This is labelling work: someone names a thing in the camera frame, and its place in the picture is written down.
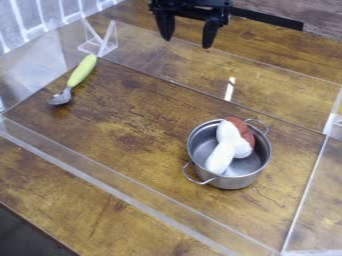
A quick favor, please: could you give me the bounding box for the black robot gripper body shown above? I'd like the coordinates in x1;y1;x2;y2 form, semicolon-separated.
149;0;233;26

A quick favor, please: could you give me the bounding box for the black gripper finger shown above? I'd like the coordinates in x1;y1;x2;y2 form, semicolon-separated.
155;12;175;41
202;19;221;49

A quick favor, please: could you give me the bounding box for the white plush mushroom red cap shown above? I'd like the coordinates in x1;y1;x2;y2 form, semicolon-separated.
205;117;256;175

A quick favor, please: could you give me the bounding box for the silver metal pot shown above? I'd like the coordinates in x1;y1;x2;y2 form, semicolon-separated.
182;119;273;190

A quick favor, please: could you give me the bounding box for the black strip on table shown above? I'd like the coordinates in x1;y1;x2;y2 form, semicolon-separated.
230;7;305;31

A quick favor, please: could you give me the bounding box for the clear acrylic triangular stand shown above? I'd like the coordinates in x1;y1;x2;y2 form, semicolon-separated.
78;19;119;57

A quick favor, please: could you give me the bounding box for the yellow-green handled metal spoon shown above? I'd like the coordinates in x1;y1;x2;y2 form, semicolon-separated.
48;54;98;105

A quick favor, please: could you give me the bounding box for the clear acrylic enclosure wall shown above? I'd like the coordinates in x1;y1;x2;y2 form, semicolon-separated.
0;115;342;256

